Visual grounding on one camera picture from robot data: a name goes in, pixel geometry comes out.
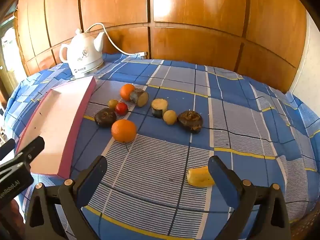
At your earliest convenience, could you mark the wooden panelled wardrobe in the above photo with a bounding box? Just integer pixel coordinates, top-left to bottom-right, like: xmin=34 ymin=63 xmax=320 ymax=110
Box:
xmin=14 ymin=0 xmax=308 ymax=94

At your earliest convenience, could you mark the yellow banana piece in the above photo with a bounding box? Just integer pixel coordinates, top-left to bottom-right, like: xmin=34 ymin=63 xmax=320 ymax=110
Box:
xmin=187 ymin=166 xmax=215 ymax=188

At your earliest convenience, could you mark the blue plaid tablecloth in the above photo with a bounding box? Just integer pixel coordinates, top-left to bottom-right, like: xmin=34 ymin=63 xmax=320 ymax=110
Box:
xmin=4 ymin=52 xmax=320 ymax=240

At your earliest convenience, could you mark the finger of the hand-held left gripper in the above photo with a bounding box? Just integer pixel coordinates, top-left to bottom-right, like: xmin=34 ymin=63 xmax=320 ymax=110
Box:
xmin=0 ymin=139 xmax=16 ymax=160
xmin=15 ymin=136 xmax=45 ymax=165

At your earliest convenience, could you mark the small orange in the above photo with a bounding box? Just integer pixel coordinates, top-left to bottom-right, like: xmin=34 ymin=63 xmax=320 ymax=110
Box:
xmin=120 ymin=84 xmax=136 ymax=102

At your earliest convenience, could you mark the wooden log stump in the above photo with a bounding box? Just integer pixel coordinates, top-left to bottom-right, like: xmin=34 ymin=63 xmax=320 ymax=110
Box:
xmin=151 ymin=98 xmax=168 ymax=118

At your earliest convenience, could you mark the white power cable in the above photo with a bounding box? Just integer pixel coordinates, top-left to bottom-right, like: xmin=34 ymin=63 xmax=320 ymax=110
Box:
xmin=85 ymin=23 xmax=142 ymax=55

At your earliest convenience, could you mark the dark crusty water chestnut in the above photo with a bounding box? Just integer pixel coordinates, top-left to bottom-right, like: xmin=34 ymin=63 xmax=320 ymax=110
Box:
xmin=177 ymin=110 xmax=203 ymax=134

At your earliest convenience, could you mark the window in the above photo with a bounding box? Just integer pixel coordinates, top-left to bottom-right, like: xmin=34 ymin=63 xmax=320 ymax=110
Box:
xmin=0 ymin=2 xmax=19 ymax=105

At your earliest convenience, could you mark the pink cardboard box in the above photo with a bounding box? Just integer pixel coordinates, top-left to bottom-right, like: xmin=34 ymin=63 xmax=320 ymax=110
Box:
xmin=15 ymin=76 xmax=97 ymax=178

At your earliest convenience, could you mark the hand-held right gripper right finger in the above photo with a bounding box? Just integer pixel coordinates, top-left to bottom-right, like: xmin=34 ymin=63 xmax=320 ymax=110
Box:
xmin=207 ymin=155 xmax=292 ymax=240

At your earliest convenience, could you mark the dark ringed water chestnut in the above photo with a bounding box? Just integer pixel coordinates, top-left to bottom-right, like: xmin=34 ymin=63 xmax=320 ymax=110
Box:
xmin=94 ymin=108 xmax=117 ymax=127

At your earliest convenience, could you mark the red cherry tomato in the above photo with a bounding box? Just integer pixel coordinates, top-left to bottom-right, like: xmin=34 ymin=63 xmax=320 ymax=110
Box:
xmin=115 ymin=102 xmax=129 ymax=115

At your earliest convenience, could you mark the white ceramic electric kettle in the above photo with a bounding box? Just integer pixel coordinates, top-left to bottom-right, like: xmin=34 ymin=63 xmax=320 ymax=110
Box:
xmin=59 ymin=29 xmax=105 ymax=78

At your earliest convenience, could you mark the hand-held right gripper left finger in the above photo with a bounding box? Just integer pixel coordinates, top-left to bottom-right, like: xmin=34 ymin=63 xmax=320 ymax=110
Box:
xmin=25 ymin=155 xmax=108 ymax=240

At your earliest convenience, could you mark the silver kettle base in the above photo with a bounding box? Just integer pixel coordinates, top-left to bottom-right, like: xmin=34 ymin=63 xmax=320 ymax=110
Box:
xmin=71 ymin=62 xmax=105 ymax=80

